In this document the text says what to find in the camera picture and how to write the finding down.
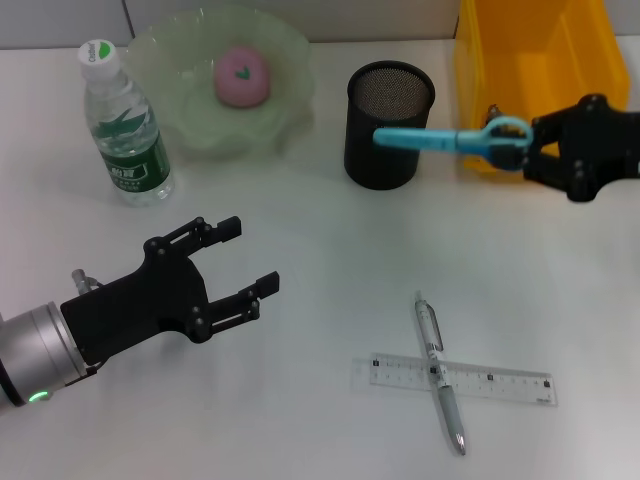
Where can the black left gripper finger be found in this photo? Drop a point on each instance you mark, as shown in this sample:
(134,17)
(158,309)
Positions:
(267,284)
(230,228)

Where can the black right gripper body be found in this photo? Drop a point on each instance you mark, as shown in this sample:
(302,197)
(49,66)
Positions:
(600,145)

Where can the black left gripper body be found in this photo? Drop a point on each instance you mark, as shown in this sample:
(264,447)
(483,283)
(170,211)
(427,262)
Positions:
(135,305)

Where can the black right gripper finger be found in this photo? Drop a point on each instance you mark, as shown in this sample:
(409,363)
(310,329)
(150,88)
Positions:
(542,167)
(547,125)

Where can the blue teal scissors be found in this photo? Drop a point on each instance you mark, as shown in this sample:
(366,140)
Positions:
(430,140)

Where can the clear green-label water bottle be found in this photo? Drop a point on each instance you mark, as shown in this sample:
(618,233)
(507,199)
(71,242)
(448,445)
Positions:
(130,140)

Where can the pink toy peach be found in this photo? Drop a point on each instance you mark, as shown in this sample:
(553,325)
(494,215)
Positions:
(242,75)

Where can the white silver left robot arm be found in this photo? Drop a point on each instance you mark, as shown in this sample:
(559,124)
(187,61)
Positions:
(35,355)

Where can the green glass fruit plate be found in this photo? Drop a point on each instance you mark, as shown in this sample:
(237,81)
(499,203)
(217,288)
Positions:
(200,120)

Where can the black mesh pen holder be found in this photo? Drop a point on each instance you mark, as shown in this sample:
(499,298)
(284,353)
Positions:
(385,105)

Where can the silver grey pen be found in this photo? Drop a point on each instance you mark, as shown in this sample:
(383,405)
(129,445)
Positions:
(440,370)

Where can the clear plastic ruler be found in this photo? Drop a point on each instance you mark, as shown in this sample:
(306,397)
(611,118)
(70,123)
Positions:
(500,385)

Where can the yellow plastic bin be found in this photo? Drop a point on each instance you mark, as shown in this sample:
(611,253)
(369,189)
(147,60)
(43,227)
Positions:
(530,60)

